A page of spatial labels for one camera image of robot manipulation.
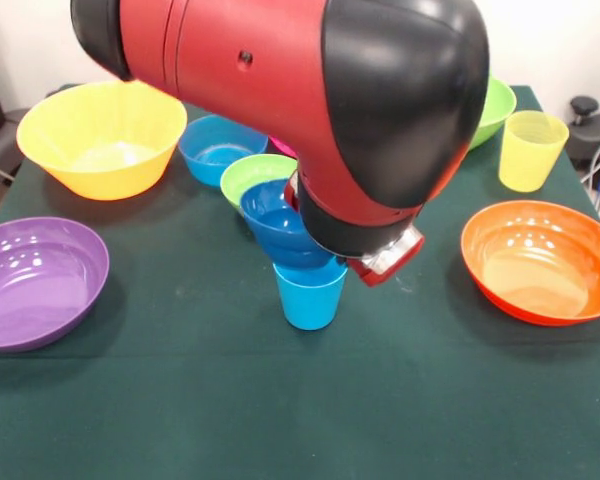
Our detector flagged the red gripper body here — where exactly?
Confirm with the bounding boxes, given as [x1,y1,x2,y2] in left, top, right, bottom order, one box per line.
[346,234,426,288]

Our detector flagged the translucent yellow plastic cup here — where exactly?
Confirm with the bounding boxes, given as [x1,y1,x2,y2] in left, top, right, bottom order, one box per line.
[497,110,570,193]

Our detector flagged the shallow purple plastic bowl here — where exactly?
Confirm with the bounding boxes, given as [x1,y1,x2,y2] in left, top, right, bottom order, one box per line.
[0,216,110,353]

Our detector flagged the translucent light blue bowl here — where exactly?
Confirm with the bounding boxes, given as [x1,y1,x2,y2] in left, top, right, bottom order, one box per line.
[177,113,270,187]

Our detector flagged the small green plastic bowl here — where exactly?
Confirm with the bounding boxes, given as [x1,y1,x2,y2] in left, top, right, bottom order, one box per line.
[219,153,299,216]

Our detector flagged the large green plastic bowl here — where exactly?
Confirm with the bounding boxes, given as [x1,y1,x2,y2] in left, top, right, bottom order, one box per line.
[467,77,518,151]

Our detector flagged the black round base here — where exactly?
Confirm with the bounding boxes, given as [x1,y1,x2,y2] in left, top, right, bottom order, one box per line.
[564,110,600,176]

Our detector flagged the black knob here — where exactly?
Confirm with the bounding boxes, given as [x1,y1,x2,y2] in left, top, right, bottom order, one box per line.
[569,96,600,126]

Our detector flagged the small dark blue bowl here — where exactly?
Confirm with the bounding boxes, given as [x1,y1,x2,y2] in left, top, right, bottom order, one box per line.
[239,178,339,269]

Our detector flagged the large yellow plastic bowl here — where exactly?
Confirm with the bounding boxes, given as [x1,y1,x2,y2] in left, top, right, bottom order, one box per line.
[16,80,189,202]

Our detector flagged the light blue plastic cup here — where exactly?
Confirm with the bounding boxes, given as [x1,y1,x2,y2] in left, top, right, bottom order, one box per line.
[272,257,350,331]

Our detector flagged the dark green tablecloth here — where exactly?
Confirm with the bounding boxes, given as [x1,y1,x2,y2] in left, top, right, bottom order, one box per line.
[0,83,600,480]

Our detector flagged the large pink plastic bowl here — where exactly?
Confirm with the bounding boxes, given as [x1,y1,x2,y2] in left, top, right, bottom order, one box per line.
[268,134,299,159]

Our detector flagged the shallow orange plastic bowl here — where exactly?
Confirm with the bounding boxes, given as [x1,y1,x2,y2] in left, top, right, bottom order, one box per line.
[460,200,600,328]

